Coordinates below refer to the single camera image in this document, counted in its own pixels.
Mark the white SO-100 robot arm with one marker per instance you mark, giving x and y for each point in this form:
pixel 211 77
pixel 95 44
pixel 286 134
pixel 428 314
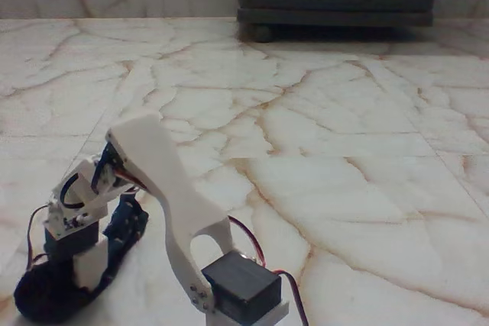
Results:
pixel 179 196

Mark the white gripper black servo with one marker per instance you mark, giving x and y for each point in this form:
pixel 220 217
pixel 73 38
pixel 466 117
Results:
pixel 131 227

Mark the dark navy dotted sock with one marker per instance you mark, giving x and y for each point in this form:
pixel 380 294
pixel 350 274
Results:
pixel 38 295

